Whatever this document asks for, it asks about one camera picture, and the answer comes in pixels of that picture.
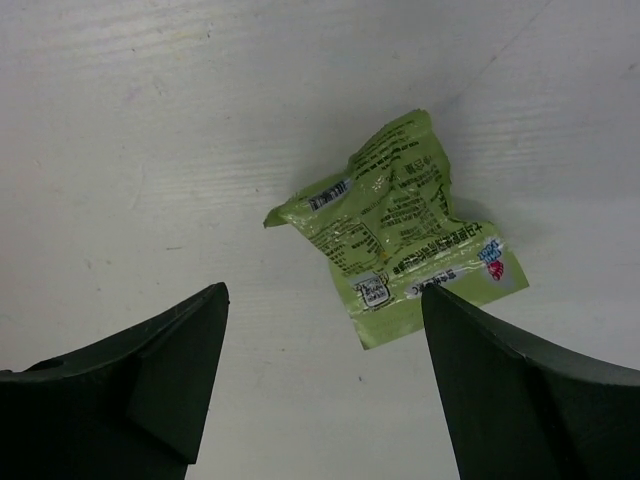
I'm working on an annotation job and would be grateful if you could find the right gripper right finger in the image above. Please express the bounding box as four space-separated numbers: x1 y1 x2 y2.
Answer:
421 286 639 479

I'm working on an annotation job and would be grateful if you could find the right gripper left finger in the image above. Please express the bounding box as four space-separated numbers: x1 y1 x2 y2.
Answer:
1 283 229 479

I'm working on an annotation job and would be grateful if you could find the small green candy packet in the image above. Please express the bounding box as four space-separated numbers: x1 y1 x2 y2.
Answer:
264 109 529 350

